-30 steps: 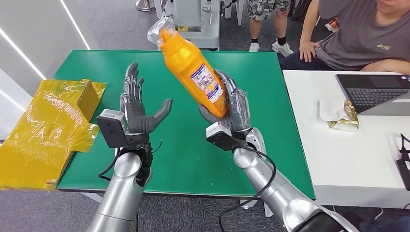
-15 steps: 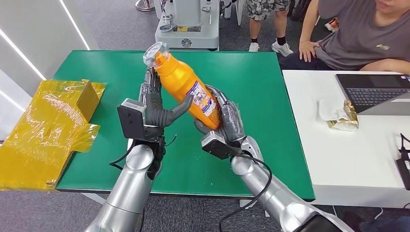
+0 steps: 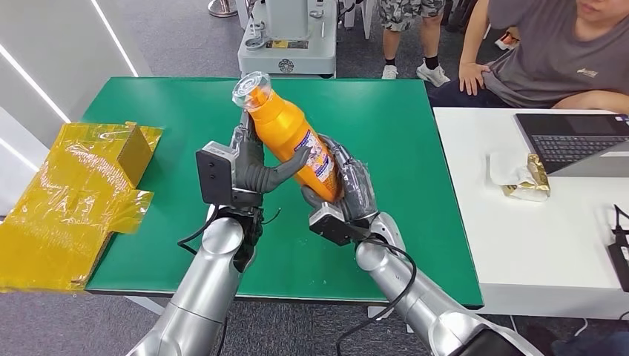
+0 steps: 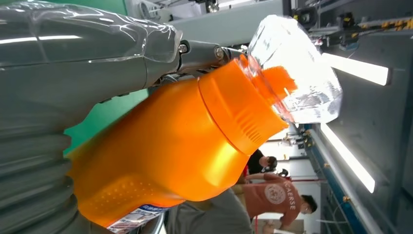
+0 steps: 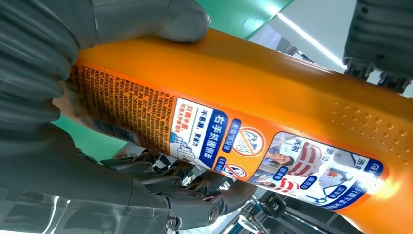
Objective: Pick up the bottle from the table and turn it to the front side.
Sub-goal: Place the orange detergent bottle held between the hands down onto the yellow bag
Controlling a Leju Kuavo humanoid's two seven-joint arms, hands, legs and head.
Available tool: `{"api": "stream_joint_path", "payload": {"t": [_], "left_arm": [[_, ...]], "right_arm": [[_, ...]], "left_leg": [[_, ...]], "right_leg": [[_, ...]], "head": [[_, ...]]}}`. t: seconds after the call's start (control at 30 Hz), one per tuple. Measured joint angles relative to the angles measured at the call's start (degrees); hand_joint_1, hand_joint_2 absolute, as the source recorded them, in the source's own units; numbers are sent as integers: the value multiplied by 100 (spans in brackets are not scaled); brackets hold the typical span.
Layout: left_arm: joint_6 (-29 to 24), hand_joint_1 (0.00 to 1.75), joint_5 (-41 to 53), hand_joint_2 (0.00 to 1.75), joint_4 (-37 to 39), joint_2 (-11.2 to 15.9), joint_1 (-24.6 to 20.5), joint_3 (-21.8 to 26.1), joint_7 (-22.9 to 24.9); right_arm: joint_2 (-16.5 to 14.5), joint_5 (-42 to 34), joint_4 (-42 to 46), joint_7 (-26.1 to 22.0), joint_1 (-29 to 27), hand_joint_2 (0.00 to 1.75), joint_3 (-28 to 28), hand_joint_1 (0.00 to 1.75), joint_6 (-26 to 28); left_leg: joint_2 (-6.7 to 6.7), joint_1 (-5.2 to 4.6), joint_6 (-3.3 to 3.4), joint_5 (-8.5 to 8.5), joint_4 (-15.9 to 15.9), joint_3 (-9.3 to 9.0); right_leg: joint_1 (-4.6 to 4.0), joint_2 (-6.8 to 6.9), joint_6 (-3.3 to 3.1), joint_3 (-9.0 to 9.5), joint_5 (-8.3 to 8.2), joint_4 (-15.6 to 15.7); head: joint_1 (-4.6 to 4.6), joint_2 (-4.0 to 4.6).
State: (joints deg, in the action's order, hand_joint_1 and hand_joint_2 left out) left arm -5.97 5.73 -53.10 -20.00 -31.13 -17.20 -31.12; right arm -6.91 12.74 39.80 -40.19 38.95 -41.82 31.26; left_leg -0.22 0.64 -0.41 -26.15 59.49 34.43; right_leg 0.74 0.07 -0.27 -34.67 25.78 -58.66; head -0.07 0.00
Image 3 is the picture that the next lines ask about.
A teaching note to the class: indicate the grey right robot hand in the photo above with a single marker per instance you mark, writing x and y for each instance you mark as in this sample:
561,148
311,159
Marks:
356,186

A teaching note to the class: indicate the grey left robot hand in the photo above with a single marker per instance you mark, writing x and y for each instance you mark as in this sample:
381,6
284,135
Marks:
250,167

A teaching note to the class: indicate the orange bottle with clear cap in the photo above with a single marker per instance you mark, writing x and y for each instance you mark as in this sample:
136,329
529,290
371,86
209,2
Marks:
285,128

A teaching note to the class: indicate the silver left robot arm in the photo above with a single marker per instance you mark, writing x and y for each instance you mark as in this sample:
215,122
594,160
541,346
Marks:
206,295

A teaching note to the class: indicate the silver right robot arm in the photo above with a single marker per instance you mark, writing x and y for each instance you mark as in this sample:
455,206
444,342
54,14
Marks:
427,304

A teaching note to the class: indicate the white robot base machine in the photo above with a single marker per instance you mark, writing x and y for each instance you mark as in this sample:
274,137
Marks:
295,44

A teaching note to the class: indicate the green table mat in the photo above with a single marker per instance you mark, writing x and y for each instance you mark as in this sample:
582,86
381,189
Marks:
393,128

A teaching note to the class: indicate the white tissue paper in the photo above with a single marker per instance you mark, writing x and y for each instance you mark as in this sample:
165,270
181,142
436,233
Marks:
503,168

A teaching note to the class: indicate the person's hand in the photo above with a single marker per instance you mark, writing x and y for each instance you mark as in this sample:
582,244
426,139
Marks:
471,76

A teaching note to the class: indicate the chrome stand base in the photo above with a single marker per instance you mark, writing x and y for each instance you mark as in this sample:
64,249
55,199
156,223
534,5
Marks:
222,9

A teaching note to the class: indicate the gold foil wrapper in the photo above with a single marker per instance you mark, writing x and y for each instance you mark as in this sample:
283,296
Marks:
535,181

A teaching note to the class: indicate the standing person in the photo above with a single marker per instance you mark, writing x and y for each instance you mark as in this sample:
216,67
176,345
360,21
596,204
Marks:
410,14

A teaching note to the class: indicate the yellow taped cardboard box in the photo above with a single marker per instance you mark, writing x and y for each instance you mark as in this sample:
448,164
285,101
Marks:
64,211

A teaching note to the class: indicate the red and white shoe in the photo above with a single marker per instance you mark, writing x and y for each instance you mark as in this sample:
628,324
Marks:
506,41

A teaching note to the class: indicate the dark laptop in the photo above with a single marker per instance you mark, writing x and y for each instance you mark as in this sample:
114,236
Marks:
575,140

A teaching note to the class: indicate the black power adapter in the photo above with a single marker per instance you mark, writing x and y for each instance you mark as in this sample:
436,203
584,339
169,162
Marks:
620,255

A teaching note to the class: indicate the dark blue floor object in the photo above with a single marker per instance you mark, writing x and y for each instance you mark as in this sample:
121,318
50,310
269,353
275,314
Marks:
580,346

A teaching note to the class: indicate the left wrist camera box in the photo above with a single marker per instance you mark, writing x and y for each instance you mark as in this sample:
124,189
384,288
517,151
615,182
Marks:
213,172

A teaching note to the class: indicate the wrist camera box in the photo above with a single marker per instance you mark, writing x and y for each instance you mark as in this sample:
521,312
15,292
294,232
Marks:
213,172
334,223

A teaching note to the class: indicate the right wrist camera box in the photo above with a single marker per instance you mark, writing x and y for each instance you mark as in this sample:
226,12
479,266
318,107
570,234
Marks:
334,223

